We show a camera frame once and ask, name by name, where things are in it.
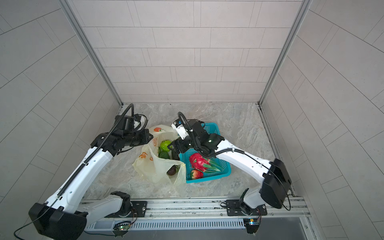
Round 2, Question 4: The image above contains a dark mangosteen green cap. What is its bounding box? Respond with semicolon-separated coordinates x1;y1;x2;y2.
167;165;177;176

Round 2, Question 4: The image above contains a left green circuit board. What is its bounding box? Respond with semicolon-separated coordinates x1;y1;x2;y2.
113;221;132;237

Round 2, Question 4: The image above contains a cream printed plastic bag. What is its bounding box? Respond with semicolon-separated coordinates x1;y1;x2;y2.
133;125;186;186

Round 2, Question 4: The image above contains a right green circuit board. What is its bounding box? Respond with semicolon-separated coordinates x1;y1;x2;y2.
243;217;261;234

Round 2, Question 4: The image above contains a bright green custard apple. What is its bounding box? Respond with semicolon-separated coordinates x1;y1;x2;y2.
159;140;172;153

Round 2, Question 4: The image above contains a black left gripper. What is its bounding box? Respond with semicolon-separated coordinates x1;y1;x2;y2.
123;128;156;147

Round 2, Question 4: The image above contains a teal plastic basket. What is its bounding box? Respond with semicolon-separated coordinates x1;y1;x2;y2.
175;120;231;184

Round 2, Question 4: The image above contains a pink dragon fruit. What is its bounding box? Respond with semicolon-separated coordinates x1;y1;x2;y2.
189;153;223;173

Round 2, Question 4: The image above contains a green circuit board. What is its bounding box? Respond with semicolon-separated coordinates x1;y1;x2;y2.
243;217;261;234
113;221;132;237

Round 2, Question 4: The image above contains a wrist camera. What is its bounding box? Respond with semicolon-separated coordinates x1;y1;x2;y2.
171;120;189;140
115;114;148;134

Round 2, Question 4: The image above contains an aluminium mounting rail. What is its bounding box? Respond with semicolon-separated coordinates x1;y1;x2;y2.
75;196;311;222

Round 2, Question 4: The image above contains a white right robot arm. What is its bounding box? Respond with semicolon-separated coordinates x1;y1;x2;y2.
168;112;292;215

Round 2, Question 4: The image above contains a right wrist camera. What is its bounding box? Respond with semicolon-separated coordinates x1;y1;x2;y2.
171;120;189;140

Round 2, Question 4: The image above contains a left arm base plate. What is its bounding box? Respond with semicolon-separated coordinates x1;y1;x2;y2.
105;201;148;218

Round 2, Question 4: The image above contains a red apple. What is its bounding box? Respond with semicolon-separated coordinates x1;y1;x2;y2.
191;169;204;180

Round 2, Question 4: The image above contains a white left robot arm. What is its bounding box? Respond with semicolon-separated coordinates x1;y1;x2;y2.
29;104;153;240

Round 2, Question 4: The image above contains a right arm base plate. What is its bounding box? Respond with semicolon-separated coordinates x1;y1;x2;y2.
221;199;268;217

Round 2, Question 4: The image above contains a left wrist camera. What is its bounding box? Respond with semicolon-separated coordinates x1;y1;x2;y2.
115;114;148;134

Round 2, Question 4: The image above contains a green lime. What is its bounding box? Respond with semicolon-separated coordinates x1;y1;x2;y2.
159;151;170;160

